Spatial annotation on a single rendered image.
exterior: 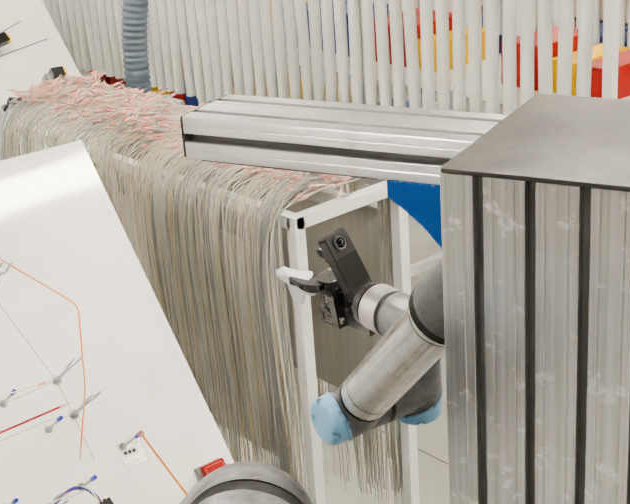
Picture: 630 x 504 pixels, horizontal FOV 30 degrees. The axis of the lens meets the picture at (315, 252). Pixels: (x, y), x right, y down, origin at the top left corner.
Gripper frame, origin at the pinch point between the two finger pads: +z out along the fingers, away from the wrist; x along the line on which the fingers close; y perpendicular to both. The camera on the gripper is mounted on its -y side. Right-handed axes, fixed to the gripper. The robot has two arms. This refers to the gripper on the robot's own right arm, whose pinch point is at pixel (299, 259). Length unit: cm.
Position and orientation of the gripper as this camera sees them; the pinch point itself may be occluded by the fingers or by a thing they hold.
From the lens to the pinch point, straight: 200.9
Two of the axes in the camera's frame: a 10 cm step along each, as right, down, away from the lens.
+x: 7.9, -3.9, 4.6
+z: -5.8, -2.7, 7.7
